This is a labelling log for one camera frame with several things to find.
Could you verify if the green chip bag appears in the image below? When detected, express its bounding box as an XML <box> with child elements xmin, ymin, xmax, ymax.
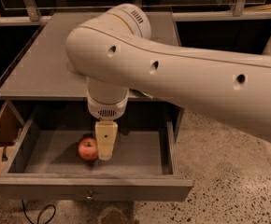
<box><xmin>131</xmin><ymin>90</ymin><xmax>154</xmax><ymax>99</ymax></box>

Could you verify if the metal railing frame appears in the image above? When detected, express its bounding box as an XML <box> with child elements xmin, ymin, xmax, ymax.
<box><xmin>0</xmin><ymin>0</ymin><xmax>271</xmax><ymax>28</ymax></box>

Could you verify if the open grey top drawer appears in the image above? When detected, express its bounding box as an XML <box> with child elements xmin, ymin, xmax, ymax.
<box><xmin>0</xmin><ymin>103</ymin><xmax>193</xmax><ymax>202</ymax></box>

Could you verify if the round floor drain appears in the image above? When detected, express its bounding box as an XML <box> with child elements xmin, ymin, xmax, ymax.
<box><xmin>98</xmin><ymin>208</ymin><xmax>126</xmax><ymax>224</ymax></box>

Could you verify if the grey cabinet counter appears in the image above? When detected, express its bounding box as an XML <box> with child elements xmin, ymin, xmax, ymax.
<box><xmin>0</xmin><ymin>11</ymin><xmax>186</xmax><ymax>142</ymax></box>

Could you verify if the brown cardboard box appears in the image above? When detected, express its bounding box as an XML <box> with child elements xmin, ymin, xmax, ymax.
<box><xmin>0</xmin><ymin>103</ymin><xmax>22</xmax><ymax>174</ymax></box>

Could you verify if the black cable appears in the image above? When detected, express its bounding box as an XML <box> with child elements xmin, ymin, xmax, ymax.
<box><xmin>21</xmin><ymin>199</ymin><xmax>57</xmax><ymax>224</ymax></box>

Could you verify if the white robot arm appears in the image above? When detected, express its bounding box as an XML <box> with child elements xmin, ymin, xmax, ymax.
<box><xmin>66</xmin><ymin>4</ymin><xmax>271</xmax><ymax>143</ymax></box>

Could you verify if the red apple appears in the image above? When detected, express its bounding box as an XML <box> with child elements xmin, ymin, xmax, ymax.
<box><xmin>78</xmin><ymin>137</ymin><xmax>98</xmax><ymax>161</ymax></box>

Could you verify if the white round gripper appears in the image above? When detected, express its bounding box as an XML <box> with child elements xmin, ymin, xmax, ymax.
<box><xmin>86</xmin><ymin>77</ymin><xmax>129</xmax><ymax>161</ymax></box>

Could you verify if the metal drawer knob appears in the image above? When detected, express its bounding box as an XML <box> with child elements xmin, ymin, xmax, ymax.
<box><xmin>85</xmin><ymin>190</ymin><xmax>94</xmax><ymax>202</ymax></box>

